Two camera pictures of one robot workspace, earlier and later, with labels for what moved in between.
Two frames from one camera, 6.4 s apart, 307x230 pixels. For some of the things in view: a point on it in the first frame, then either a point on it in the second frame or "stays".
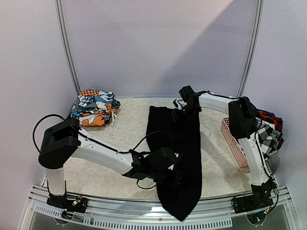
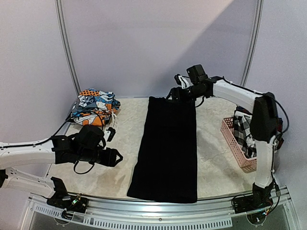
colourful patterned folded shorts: (93, 107) stays
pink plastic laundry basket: (235, 146) stays
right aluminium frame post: (252, 47) stays
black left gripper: (175, 180) -> (110, 160)
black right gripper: (179, 112) -> (177, 93)
